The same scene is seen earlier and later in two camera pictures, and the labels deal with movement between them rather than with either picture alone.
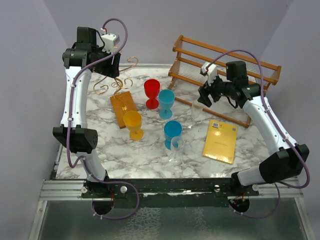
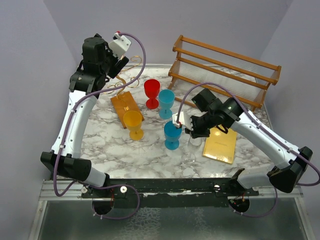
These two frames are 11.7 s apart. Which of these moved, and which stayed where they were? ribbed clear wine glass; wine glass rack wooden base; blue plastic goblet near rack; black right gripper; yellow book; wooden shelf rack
Moved: ribbed clear wine glass; black right gripper
Stayed: yellow book; wine glass rack wooden base; blue plastic goblet near rack; wooden shelf rack
